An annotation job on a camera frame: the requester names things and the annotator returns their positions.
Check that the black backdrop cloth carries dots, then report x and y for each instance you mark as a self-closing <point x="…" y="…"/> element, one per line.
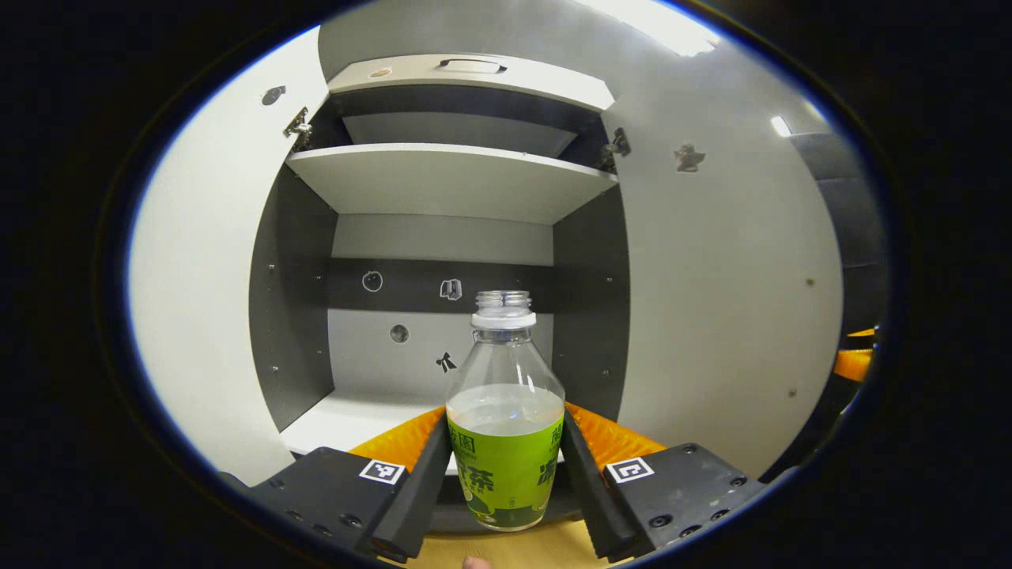
<point x="854" y="221"/>

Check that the clear bottle with green label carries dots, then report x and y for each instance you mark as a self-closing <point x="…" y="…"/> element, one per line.
<point x="506" y="466"/>

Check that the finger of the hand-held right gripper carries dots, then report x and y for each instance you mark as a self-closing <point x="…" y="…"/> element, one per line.
<point x="863" y="340"/>
<point x="854" y="365"/>

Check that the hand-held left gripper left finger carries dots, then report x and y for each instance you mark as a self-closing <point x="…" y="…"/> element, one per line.
<point x="415" y="506"/>

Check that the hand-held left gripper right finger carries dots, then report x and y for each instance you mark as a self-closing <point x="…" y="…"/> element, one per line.
<point x="589" y="498"/>

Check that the white and grey cabinet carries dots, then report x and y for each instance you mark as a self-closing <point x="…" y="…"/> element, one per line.
<point x="292" y="300"/>

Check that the white cabinet door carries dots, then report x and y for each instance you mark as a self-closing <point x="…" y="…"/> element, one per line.
<point x="205" y="276"/>
<point x="727" y="276"/>

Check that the long ceiling light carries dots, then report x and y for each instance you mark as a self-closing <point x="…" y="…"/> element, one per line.
<point x="656" y="24"/>

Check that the white cabinet shelf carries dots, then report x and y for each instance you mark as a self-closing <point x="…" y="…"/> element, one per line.
<point x="451" y="178"/>
<point x="348" y="419"/>

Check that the small ceiling light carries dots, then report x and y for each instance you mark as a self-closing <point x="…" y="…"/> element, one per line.
<point x="781" y="126"/>

